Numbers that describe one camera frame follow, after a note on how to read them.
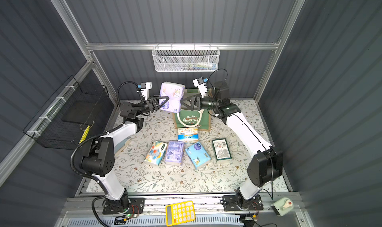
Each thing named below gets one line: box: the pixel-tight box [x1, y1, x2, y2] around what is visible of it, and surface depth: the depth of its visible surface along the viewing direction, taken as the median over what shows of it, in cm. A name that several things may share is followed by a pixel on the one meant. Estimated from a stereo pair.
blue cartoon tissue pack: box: [185, 141, 212, 170], surface depth 88 cm
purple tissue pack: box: [164, 140, 185, 166], surface depth 88 cm
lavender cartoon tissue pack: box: [159, 81, 186, 114], surface depth 71 cm
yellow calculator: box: [165, 200, 196, 227], surface depth 72 cm
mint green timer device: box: [270, 197, 294, 217], surface depth 69 cm
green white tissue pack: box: [212, 138, 233, 161], surface depth 89 cm
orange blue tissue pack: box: [177, 127, 199, 143], surface depth 95 cm
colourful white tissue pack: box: [143, 140, 168, 166], surface depth 88 cm
